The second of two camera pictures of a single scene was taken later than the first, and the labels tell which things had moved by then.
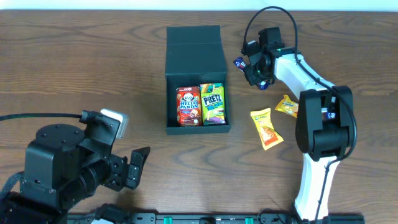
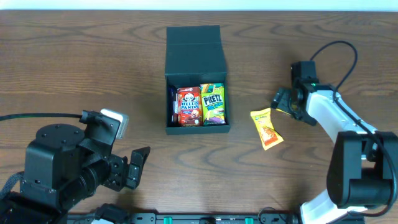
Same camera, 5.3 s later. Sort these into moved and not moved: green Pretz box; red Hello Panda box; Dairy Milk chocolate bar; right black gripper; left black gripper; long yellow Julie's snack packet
Moved: right black gripper; Dairy Milk chocolate bar
Not moved: long yellow Julie's snack packet; left black gripper; green Pretz box; red Hello Panda box
